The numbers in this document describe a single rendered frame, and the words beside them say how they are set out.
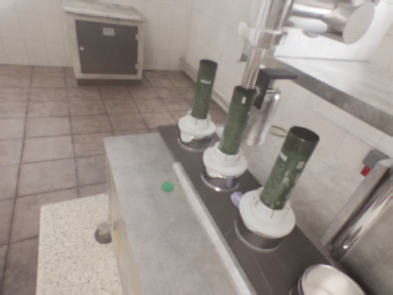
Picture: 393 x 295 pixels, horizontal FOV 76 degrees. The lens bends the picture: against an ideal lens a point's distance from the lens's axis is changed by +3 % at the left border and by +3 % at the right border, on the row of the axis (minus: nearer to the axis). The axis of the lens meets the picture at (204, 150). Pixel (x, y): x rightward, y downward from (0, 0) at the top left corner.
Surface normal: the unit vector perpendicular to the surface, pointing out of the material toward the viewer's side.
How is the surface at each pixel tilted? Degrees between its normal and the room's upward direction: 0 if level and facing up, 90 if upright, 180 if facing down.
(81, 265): 0
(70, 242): 0
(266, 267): 0
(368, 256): 90
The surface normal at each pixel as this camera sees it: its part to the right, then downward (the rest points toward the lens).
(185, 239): 0.18, -0.80
